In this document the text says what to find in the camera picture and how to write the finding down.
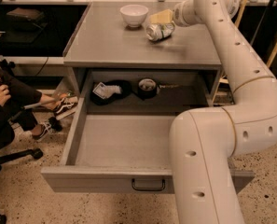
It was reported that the crushed 7up soda can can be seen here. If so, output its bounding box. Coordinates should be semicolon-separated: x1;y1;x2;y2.
145;23;175;42

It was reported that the black tape roll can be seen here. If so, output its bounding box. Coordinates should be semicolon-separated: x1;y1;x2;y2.
138;78;158;99

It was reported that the wooden frame stand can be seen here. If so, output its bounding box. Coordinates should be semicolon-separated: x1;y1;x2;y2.
211;0;277;105

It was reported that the seated person in black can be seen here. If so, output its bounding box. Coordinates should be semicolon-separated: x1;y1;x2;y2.
0;68;78;151

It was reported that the dark box on shelf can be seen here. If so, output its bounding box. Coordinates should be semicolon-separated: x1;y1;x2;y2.
6;7;45;22

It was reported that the grey cabinet with top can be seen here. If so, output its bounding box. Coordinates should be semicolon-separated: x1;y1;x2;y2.
63;0;221;98

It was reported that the black cloth with white tag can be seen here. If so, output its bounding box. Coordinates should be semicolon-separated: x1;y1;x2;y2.
90;80;132;105

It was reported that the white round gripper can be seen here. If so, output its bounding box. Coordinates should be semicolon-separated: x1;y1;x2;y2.
149;0;197;27

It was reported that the white ceramic bowl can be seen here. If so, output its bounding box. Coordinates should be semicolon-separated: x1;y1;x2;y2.
119;5;148;28

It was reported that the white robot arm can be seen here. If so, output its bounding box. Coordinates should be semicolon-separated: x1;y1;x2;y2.
169;0;277;224

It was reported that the black drawer handle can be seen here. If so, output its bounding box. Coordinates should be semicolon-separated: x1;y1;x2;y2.
132;178;166;192

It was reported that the black office chair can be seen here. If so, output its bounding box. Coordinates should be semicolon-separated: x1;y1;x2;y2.
0;128;43;224

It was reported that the grey open top drawer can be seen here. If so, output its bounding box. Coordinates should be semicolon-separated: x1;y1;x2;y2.
40;71;256;195

